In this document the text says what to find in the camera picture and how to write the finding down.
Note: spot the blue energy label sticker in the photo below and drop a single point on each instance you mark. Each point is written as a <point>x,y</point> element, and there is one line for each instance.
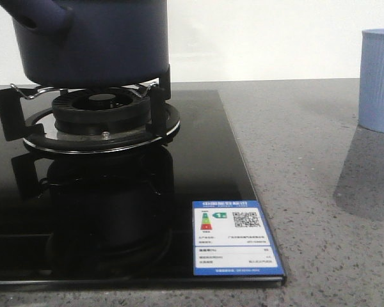
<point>232,238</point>

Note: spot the black glass gas stove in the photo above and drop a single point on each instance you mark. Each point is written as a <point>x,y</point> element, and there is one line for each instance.
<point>122,219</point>

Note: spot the right black pot support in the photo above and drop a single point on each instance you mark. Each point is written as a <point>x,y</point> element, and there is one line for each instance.
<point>39,133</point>

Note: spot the light blue ribbed cup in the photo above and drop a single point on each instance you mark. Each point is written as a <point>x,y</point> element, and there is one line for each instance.
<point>371,94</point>

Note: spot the right black gas burner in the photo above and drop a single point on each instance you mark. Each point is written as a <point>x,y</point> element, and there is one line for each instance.
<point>93,111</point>

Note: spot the dark blue cooking pot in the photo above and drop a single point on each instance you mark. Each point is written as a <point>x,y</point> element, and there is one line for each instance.
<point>85,44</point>

